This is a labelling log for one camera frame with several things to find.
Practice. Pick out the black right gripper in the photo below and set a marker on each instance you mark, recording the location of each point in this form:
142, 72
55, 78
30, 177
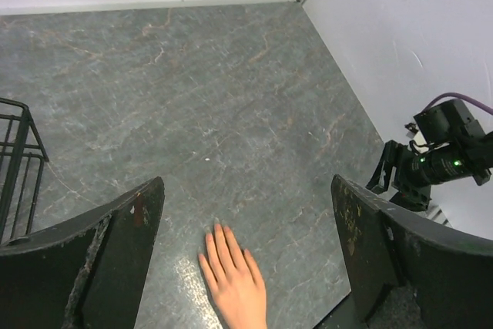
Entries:
413, 186

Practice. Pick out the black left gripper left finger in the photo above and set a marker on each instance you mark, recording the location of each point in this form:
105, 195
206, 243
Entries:
86, 272

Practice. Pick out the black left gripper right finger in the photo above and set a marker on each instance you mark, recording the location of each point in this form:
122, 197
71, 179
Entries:
387, 246

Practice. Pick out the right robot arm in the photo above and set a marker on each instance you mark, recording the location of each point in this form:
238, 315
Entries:
455, 147

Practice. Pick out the mannequin hand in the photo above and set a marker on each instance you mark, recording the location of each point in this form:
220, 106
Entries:
234, 280

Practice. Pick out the black wire basket rack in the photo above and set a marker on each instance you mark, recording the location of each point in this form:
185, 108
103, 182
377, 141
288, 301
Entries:
23, 157

